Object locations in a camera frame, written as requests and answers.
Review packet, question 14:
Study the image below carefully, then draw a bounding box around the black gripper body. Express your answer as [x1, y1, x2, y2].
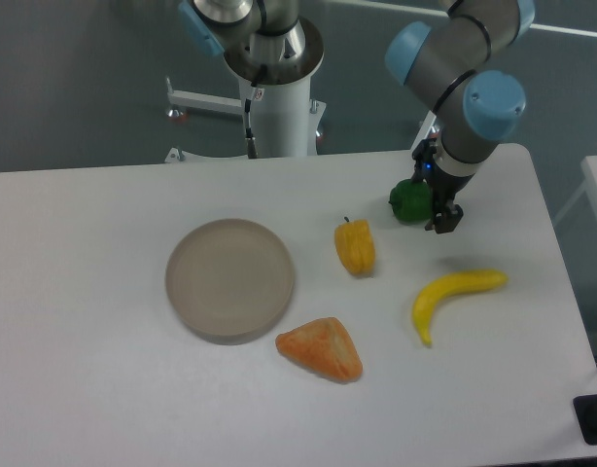
[412, 138, 474, 209]

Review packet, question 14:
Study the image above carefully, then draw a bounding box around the green toy pepper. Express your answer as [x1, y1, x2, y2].
[389, 179, 432, 223]

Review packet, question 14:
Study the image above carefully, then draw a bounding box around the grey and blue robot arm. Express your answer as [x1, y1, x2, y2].
[178, 1, 535, 234]

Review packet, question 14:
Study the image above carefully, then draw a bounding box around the yellow toy pepper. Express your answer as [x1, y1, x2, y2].
[334, 217, 376, 276]

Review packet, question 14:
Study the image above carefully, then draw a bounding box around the yellow toy banana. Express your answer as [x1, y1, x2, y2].
[411, 269, 509, 347]

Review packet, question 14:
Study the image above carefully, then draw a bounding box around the orange toy bread wedge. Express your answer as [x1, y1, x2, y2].
[275, 317, 363, 383]

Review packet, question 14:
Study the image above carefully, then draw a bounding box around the round beige plate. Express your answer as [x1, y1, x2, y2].
[164, 219, 296, 344]

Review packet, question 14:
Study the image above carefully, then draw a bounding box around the black box at table edge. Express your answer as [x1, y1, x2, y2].
[573, 394, 597, 446]

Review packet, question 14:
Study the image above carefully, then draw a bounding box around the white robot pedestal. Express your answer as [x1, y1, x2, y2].
[163, 14, 328, 164]

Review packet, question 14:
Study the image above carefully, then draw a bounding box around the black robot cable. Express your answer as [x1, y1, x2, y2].
[242, 63, 268, 160]

